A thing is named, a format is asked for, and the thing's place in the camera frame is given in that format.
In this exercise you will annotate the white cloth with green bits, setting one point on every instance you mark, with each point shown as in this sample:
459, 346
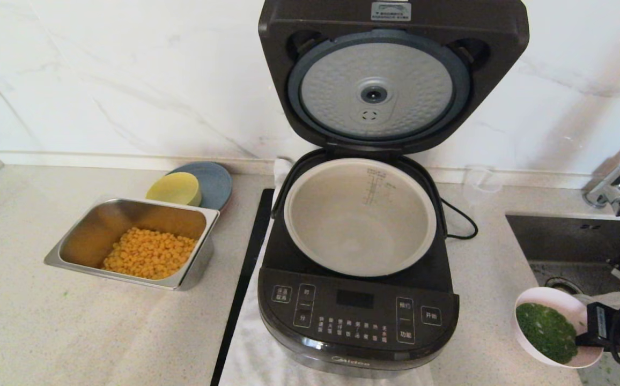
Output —
610, 378

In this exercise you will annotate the chrome faucet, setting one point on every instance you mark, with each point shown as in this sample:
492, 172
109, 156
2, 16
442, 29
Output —
615, 195

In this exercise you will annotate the long black strip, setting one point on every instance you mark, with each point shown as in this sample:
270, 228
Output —
246, 268

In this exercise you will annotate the grey dimpled inner lid plate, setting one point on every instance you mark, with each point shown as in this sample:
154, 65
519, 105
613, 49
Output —
412, 80

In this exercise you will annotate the black rice cooker body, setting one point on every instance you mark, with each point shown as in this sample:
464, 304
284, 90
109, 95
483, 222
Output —
358, 321

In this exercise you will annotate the black rice cooker lid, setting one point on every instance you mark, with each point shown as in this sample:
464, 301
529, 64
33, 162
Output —
283, 27

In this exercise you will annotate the chopped green vegetables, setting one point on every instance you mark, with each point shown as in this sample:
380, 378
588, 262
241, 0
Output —
546, 332

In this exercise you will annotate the round sink drain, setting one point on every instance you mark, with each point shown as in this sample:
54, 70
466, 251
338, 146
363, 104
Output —
556, 281

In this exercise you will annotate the grey inner cooking pot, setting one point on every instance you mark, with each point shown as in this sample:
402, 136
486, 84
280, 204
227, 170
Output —
358, 225

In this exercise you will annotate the stainless steel tray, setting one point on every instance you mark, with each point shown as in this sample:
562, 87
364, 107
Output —
101, 225

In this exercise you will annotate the white round bowl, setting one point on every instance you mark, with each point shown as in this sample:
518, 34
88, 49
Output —
554, 297

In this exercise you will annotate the white towel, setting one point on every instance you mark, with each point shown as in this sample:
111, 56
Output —
251, 354

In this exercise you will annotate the blue grey plate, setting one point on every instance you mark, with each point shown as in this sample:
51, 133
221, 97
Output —
216, 185

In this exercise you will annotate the clear measuring cup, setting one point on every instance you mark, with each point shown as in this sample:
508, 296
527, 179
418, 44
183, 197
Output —
481, 185

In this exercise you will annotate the yellow corn kernels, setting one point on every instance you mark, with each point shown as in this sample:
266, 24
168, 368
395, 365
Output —
149, 254

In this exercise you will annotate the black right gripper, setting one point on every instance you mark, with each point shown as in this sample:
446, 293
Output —
599, 319

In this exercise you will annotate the yellow bowl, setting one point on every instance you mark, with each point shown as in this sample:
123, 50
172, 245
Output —
173, 188

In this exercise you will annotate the stainless steel sink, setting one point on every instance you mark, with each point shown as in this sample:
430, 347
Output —
567, 241

